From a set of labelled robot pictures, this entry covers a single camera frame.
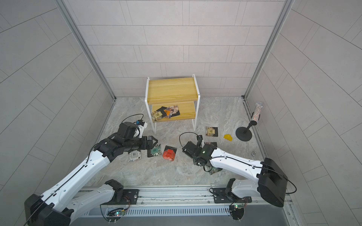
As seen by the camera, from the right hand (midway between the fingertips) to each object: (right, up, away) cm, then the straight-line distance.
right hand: (200, 159), depth 81 cm
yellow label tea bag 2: (+9, +13, +15) cm, 22 cm away
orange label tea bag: (+10, +6, +10) cm, 16 cm away
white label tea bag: (-40, +1, +4) cm, 40 cm away
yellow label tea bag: (-26, +25, +4) cm, 37 cm away
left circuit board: (-41, -21, -15) cm, 49 cm away
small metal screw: (+33, +2, +5) cm, 33 cm away
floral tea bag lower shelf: (-16, +28, +8) cm, 34 cm away
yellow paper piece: (+20, +10, +11) cm, 25 cm away
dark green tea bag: (+8, -6, 0) cm, 11 cm away
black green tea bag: (-27, +3, +6) cm, 28 cm away
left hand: (-25, +12, -5) cm, 28 cm away
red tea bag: (-19, +2, +6) cm, 20 cm away
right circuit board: (+17, -21, -13) cm, 30 cm away
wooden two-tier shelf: (-18, +38, -5) cm, 43 cm away
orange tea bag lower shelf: (-19, +26, +6) cm, 33 cm away
